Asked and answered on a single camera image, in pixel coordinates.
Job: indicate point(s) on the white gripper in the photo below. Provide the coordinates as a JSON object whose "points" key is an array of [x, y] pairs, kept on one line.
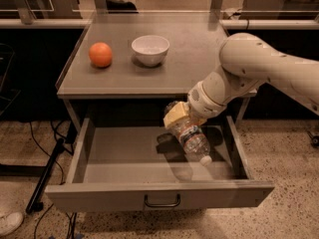
{"points": [[203, 104]]}

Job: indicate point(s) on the clear plastic water bottle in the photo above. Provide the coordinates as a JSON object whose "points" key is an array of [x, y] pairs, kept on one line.
{"points": [[192, 139]]}

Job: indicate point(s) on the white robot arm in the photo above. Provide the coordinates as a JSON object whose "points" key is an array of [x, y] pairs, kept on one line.
{"points": [[247, 62]]}

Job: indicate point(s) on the grey cabinet with top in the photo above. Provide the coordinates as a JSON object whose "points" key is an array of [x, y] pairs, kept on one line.
{"points": [[194, 43]]}

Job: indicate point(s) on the open grey top drawer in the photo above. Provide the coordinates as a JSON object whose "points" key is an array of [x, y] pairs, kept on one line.
{"points": [[113, 168]]}

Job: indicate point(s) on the white ceramic bowl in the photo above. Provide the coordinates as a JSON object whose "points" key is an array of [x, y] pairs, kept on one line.
{"points": [[150, 50]]}

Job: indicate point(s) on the orange fruit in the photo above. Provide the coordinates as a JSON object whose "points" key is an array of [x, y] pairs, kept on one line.
{"points": [[101, 55]]}

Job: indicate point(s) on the black pole on floor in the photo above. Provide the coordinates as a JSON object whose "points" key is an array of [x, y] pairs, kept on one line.
{"points": [[35, 204]]}

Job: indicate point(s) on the white shoe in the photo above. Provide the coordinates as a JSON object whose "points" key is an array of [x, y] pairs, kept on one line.
{"points": [[10, 222]]}

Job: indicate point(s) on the black metal drawer handle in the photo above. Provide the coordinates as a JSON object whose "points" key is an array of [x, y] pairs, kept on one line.
{"points": [[162, 202]]}

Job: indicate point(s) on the white horizontal rail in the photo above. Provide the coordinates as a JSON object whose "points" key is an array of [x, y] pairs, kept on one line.
{"points": [[227, 24]]}

